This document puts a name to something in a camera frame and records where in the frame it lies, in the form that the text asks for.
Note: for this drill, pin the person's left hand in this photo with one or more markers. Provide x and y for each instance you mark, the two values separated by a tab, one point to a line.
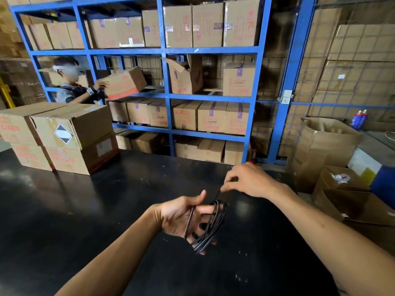
176	214

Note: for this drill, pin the person's right hand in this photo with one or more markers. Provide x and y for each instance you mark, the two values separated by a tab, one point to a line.
251	180

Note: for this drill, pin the person's right thumb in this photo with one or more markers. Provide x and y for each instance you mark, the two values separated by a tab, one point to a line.
231	185

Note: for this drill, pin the person's left thumb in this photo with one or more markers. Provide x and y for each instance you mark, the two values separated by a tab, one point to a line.
199	198

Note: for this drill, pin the person's left forearm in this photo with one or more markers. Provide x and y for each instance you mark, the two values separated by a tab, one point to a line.
120	252

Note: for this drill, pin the person's right forearm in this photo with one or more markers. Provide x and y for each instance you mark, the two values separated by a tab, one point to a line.
324	243

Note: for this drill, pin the rows of shelved cardboard boxes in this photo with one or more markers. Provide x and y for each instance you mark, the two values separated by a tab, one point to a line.
197	115

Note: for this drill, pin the tall open cardboard box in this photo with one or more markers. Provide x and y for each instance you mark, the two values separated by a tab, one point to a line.
321	151

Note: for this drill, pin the small open cardboard box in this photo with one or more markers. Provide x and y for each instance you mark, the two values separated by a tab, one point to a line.
330	183

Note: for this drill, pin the white latch plate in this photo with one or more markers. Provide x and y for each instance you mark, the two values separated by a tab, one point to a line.
286	97

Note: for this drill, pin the white crumpled packaging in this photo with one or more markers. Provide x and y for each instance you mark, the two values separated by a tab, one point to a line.
339	178

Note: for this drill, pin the blue metal shelf rack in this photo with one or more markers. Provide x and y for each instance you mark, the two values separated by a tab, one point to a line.
166	95

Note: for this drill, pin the cardboard box with white label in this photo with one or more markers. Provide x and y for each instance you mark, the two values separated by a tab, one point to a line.
77	158

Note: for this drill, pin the wide flat open cardboard box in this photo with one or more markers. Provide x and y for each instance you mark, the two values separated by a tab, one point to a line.
358	208

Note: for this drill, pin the white and yellow board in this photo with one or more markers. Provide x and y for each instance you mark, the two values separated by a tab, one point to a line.
364	164

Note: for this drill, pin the cardboard box with diamond label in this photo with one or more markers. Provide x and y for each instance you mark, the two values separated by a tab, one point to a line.
78	126

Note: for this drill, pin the blue plastic drum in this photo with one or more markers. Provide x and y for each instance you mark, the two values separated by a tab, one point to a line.
384	188

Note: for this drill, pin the stack of boxes behind mesh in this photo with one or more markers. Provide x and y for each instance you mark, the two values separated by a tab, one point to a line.
355	64

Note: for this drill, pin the brown cardboard box red print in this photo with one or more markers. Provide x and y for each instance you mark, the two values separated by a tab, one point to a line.
18	123
31	156

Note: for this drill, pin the wrapped pallet stack of boxes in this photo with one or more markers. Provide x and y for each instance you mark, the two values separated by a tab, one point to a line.
17	77

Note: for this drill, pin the yellow metal post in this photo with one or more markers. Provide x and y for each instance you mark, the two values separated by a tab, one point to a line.
6	95

